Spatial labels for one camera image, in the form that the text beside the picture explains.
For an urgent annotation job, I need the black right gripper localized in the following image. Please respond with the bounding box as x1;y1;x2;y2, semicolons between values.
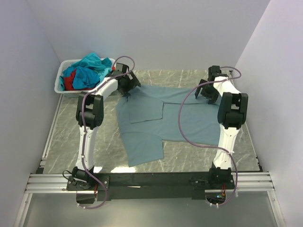
195;79;219;104

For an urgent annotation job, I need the grey-blue t shirt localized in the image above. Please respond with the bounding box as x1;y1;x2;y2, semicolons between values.
116;85;220;166

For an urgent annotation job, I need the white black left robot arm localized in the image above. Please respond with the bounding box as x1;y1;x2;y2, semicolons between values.
71;63;141;190

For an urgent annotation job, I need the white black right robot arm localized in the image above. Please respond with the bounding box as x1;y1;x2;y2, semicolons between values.
195;66;249;189

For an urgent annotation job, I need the light cyan t shirt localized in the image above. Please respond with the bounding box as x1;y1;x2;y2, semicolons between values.
59;69;109;91

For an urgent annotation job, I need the teal t shirt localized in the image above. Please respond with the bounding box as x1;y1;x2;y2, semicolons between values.
71;52;112;71

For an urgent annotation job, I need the blue t shirt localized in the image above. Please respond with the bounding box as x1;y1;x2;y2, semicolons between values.
60;66;100;91

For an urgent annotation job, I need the red t shirt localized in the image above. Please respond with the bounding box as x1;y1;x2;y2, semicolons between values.
63;69;77;91

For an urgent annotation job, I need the white plastic laundry basket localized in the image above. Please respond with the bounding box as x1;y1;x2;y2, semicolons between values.
54;58;115;97

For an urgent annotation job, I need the aluminium rail frame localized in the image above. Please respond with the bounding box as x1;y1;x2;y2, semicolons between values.
14;94;276;227

